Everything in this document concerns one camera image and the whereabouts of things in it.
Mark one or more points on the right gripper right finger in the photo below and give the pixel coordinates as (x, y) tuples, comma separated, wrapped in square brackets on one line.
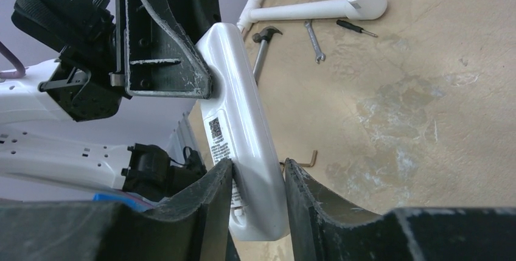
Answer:
[(325, 226)]

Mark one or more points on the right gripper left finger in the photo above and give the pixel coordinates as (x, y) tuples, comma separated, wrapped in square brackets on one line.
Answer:
[(192, 225)]

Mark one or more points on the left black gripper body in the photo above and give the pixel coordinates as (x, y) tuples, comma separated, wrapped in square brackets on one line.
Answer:
[(84, 35)]

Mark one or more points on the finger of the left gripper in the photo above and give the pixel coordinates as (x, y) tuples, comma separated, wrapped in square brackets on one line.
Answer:
[(196, 16), (155, 56)]

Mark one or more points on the white remote control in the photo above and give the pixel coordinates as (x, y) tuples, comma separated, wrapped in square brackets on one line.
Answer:
[(236, 128)]

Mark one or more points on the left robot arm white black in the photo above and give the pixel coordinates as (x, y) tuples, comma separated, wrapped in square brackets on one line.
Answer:
[(139, 168)]

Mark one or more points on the small silver spanner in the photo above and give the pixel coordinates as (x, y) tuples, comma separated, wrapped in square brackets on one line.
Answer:
[(319, 54)]

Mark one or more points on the small black screwdriver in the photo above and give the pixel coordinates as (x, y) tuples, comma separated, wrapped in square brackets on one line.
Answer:
[(355, 28)]

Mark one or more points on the white pvc pipe assembly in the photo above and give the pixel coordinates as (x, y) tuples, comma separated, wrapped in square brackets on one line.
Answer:
[(361, 10)]

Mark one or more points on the black handled hammer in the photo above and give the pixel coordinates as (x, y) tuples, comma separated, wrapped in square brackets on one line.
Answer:
[(263, 38)]

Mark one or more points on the aluminium frame rail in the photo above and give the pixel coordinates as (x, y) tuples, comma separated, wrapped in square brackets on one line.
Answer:
[(182, 137)]

